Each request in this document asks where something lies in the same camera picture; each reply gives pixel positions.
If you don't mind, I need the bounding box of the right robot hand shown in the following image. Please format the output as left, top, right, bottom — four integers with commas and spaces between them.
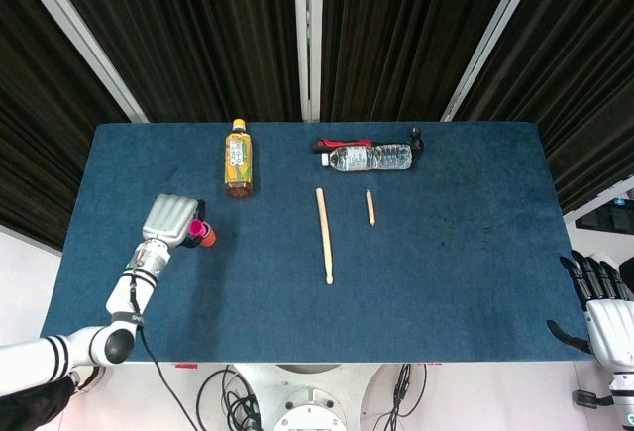
546, 250, 634, 373

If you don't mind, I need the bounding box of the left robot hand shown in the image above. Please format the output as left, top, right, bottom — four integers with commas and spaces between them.
142, 192, 207, 250

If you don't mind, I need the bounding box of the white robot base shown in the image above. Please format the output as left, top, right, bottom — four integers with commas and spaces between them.
231, 362, 385, 431

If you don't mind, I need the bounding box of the red and black hand tool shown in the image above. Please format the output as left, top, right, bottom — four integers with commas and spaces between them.
312, 126, 426, 156

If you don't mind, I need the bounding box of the tea bottle with yellow label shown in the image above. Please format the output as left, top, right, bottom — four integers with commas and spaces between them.
223, 118, 256, 200

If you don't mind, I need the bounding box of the black monitor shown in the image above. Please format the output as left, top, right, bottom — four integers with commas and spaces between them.
574, 196, 634, 234

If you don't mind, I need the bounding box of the wooden drumstick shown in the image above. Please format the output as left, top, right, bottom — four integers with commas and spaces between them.
315, 187, 335, 286

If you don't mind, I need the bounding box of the black pleated curtain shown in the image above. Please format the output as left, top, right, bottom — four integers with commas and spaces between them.
0, 0, 133, 252
453, 0, 634, 214
320, 0, 524, 123
42, 0, 303, 124

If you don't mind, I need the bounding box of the blue felt table mat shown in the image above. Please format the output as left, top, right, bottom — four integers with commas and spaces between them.
34, 121, 595, 366

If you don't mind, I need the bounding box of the clear plastic water bottle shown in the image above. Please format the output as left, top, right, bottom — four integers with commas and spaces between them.
320, 142, 414, 173

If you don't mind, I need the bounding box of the black fabric cover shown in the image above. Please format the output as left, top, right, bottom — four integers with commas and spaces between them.
0, 376, 78, 431

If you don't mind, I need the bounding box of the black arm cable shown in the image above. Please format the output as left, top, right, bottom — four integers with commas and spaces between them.
128, 274, 199, 431

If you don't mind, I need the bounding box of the black cable bundle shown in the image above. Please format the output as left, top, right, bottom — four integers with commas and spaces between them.
196, 364, 264, 431
369, 362, 428, 431

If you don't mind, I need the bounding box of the grey frame post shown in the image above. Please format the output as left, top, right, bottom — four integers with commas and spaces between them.
7, 0, 150, 124
291, 0, 324, 123
439, 0, 539, 123

